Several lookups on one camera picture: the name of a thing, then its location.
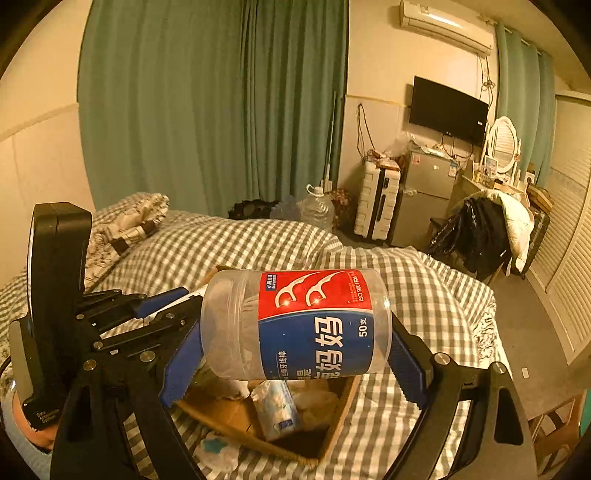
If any white blue star toy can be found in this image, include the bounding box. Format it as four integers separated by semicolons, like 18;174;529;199
193;432;240;473

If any dental floss pick jar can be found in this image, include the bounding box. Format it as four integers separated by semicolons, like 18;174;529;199
200;269;393;381

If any blue tissue packet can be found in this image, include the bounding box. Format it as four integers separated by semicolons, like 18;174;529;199
250;380;301;442

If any checkered bed duvet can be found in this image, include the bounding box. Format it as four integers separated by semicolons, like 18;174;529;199
87;193;506;479

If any cardboard box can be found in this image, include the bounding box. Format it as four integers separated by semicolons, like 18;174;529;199
174;264;364;469

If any floral pillow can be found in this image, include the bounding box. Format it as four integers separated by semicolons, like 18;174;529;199
84;192;169;291

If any black bag on floor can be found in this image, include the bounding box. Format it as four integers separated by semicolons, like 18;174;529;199
228;199;279;220

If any wooden stool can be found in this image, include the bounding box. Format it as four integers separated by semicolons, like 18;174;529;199
528;390;590;477

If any white louvered wardrobe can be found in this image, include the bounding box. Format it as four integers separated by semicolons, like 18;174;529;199
528;91;590;365

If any large water bottle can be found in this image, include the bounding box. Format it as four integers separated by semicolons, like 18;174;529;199
300;184;335;233

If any white suitcase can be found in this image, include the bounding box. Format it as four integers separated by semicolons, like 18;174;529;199
353;158;402;241

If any dark suitcase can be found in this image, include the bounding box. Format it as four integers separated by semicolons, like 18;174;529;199
521;206;550;277

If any white mop pole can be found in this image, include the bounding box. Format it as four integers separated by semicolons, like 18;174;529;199
321;91;338;193

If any silver mini fridge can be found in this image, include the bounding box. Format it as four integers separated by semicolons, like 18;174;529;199
390;150;456;250

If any large green curtain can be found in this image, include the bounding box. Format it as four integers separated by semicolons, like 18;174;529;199
77;1;349;215

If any oval vanity mirror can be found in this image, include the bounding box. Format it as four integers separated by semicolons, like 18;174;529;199
482;116;521;175

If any right teal curtain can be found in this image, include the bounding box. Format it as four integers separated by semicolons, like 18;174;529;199
496;23;556;187

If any white air conditioner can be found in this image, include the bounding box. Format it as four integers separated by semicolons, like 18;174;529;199
399;1;494;57

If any black wall television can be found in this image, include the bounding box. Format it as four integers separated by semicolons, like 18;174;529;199
409;76;489;146

